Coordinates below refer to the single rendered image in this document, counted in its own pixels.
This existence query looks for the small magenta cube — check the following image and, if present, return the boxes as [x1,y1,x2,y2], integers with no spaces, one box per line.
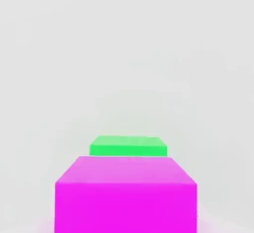
[54,155,198,233]

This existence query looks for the small green cube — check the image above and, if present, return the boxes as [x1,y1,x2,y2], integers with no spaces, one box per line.
[89,135,168,157]

